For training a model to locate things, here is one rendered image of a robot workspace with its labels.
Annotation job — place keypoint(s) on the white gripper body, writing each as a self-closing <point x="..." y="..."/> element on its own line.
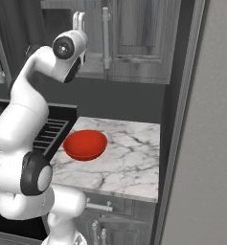
<point x="79" y="23"/>

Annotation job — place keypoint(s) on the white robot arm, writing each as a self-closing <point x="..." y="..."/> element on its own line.
<point x="20" y="127"/>

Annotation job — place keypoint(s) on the grey base cabinet door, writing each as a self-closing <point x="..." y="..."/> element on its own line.
<point x="86" y="228"/>
<point x="127" y="231"/>

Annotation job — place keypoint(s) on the black stove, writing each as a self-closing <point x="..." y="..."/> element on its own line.
<point x="56" y="127"/>

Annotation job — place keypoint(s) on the red bowl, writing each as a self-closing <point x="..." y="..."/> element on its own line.
<point x="84" y="143"/>

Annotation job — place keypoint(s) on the grey tall side panel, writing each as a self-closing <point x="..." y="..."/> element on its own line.
<point x="201" y="127"/>

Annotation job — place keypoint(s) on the grey drawer front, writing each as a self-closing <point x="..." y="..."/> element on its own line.
<point x="131" y="205"/>

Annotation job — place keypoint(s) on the grey wall cabinet door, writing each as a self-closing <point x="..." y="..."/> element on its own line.
<point x="92" y="19"/>
<point x="143" y="41"/>
<point x="0" y="28"/>

